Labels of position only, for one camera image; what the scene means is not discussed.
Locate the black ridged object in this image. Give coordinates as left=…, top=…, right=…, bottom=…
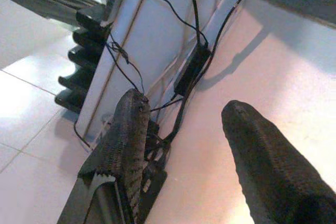
left=54, top=5, right=113, bottom=114

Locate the black power strip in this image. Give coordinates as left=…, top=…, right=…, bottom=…
left=140, top=120, right=170, bottom=209

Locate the stainless steel sink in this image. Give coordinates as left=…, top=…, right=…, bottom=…
left=256, top=0, right=336, bottom=29

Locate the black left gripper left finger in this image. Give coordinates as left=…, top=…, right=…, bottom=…
left=57, top=89, right=152, bottom=224

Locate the thick black cable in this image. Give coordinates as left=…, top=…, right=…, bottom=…
left=182, top=0, right=209, bottom=48

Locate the black power adapter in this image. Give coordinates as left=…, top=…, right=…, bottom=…
left=173, top=45, right=212, bottom=96

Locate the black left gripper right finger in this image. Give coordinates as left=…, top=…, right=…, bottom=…
left=221, top=100, right=336, bottom=224

